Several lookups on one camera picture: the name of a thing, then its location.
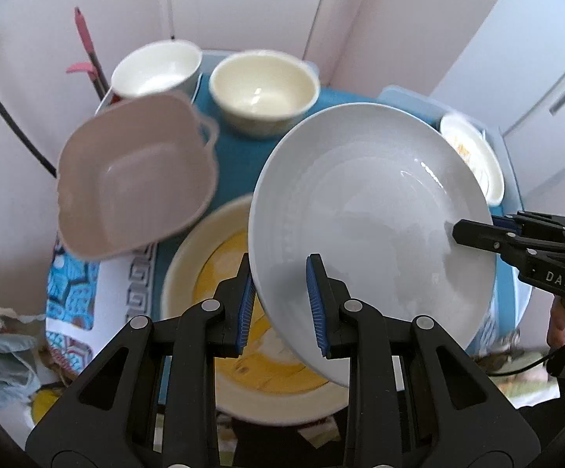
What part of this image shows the cream duck plate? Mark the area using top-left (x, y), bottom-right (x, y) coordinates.
top-left (439, 113), bottom-right (505, 207)

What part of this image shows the large white plate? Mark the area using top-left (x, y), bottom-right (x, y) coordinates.
top-left (247, 101), bottom-right (498, 389)

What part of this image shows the yellow cream plate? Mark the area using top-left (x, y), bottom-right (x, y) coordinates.
top-left (161, 195), bottom-right (348, 426)

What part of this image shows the pink square handled bowl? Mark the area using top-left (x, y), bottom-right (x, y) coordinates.
top-left (57, 93), bottom-right (220, 261)

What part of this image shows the cream duck bowl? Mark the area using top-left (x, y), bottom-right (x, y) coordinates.
top-left (208, 50), bottom-right (321, 140)

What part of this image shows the white bowl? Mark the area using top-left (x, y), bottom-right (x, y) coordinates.
top-left (111, 40), bottom-right (203, 99)

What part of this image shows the person's right hand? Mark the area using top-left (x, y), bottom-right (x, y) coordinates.
top-left (547, 296), bottom-right (565, 350)

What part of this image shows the white table edge guard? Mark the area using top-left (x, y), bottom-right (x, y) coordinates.
top-left (94, 45), bottom-right (532, 352)

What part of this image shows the white wardrobe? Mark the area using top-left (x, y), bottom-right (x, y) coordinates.
top-left (431, 0), bottom-right (565, 216)

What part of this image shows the teal patterned tablecloth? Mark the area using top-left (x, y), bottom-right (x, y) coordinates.
top-left (45, 53), bottom-right (522, 449)

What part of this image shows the black clothes rack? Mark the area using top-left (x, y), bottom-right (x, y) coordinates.
top-left (0, 99), bottom-right (57, 179)

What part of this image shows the white door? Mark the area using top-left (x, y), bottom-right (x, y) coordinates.
top-left (159, 0), bottom-right (321, 57)

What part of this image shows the pink handled mop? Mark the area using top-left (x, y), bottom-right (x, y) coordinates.
top-left (66, 6), bottom-right (115, 106)

